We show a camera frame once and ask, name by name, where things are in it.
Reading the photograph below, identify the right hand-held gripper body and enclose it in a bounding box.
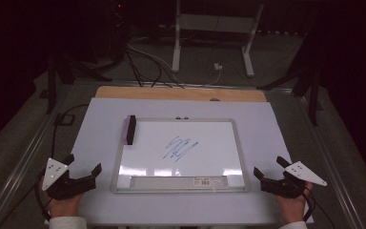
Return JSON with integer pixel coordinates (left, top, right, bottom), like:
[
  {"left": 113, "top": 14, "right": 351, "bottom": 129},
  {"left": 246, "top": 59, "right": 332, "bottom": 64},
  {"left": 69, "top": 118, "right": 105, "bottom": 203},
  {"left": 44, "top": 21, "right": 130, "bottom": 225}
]
[{"left": 260, "top": 160, "right": 328, "bottom": 199}]

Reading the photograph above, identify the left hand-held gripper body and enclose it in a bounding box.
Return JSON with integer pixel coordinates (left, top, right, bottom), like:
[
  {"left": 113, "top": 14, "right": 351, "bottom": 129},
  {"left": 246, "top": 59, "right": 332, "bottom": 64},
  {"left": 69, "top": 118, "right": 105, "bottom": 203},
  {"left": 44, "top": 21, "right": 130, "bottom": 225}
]
[{"left": 41, "top": 157, "right": 97, "bottom": 201}]

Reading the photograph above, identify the purple and black whiteboard eraser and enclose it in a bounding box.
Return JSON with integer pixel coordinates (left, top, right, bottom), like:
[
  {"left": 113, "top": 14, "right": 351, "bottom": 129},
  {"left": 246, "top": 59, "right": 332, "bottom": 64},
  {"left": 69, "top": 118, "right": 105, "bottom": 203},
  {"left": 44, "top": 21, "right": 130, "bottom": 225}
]
[{"left": 122, "top": 114, "right": 137, "bottom": 146}]

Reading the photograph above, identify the white whiteboard with silver frame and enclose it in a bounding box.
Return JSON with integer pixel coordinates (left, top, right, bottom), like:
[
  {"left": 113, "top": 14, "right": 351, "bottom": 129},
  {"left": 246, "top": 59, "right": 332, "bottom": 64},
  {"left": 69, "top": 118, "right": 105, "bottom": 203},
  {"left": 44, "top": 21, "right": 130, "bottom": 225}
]
[{"left": 110, "top": 117, "right": 251, "bottom": 195}]

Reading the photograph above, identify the person's right hand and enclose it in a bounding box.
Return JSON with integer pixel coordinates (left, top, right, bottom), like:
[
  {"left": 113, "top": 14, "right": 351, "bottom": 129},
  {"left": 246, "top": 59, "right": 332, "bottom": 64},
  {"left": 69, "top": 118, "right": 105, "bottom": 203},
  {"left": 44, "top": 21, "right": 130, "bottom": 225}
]
[{"left": 274, "top": 181, "right": 315, "bottom": 224}]

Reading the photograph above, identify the person's left hand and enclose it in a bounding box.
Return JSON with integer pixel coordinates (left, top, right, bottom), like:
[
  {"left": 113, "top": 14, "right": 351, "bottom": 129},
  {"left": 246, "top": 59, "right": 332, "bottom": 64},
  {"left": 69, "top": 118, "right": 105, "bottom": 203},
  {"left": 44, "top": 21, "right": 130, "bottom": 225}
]
[{"left": 39, "top": 177, "right": 86, "bottom": 219}]

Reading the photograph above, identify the large white table sheet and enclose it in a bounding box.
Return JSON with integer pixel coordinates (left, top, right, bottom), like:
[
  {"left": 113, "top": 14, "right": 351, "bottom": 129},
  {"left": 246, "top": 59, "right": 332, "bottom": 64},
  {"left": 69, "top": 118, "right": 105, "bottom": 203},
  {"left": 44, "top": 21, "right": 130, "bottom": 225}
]
[{"left": 44, "top": 96, "right": 315, "bottom": 227}]

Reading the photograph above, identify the black square floor plate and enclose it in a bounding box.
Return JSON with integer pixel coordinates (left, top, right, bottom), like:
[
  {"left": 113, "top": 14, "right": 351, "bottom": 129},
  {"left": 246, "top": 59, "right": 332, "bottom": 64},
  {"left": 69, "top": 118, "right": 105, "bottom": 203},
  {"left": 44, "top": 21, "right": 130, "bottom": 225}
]
[{"left": 53, "top": 113, "right": 76, "bottom": 127}]

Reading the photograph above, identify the black tripod stand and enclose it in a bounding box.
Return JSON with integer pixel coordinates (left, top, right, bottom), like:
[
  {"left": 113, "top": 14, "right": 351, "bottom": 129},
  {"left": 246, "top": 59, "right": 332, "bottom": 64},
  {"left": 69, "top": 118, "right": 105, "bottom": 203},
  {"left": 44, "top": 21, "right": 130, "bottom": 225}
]
[
  {"left": 45, "top": 52, "right": 112, "bottom": 115},
  {"left": 256, "top": 62, "right": 324, "bottom": 127}
]

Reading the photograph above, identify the dark equipment rack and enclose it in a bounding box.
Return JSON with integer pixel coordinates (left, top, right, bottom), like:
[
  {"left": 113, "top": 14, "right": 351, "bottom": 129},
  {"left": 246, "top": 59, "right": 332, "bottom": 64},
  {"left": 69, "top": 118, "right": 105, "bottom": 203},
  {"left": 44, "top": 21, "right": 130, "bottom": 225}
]
[{"left": 107, "top": 0, "right": 132, "bottom": 65}]

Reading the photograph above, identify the white metal stand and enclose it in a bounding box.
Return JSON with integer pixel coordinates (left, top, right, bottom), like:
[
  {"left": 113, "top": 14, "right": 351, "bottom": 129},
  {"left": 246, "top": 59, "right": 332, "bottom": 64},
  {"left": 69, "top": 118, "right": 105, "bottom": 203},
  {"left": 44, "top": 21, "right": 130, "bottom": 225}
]
[{"left": 171, "top": 0, "right": 265, "bottom": 78}]

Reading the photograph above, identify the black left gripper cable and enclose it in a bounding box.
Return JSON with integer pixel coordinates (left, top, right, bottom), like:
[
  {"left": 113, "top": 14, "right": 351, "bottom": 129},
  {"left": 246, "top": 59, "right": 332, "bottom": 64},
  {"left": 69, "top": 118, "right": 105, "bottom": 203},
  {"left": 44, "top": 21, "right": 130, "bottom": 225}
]
[{"left": 33, "top": 103, "right": 91, "bottom": 222}]

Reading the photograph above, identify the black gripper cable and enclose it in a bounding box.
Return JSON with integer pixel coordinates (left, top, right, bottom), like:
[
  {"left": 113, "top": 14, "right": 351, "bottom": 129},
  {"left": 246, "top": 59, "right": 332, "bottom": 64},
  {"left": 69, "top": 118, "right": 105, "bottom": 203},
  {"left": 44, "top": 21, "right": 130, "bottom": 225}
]
[
  {"left": 300, "top": 186, "right": 318, "bottom": 223},
  {"left": 33, "top": 103, "right": 91, "bottom": 222}
]

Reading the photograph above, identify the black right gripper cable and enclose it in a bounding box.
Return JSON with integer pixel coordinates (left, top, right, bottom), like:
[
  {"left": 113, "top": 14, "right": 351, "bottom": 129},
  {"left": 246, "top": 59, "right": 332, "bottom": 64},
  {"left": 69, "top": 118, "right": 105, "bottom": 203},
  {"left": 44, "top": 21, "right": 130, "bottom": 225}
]
[{"left": 300, "top": 186, "right": 318, "bottom": 223}]

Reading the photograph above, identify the aluminium frame rail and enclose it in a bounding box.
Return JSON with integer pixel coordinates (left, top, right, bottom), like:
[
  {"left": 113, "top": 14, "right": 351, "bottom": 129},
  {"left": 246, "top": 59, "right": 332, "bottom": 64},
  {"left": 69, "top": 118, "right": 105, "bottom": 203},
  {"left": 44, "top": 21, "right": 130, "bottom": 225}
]
[
  {"left": 0, "top": 85, "right": 74, "bottom": 229},
  {"left": 293, "top": 91, "right": 366, "bottom": 229}
]

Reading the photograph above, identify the black floor cable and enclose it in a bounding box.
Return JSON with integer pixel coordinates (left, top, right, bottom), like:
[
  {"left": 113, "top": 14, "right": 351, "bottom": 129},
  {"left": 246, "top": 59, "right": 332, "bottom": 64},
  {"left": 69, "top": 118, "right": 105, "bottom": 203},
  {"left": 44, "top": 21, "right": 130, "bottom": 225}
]
[
  {"left": 129, "top": 47, "right": 186, "bottom": 90},
  {"left": 125, "top": 49, "right": 145, "bottom": 88}
]

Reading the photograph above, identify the white floor cable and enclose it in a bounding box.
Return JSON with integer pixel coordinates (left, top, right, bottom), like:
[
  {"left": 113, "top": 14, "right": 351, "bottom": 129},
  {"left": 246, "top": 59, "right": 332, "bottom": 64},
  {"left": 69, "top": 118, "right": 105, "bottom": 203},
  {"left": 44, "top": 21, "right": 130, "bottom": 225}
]
[{"left": 127, "top": 42, "right": 223, "bottom": 87}]

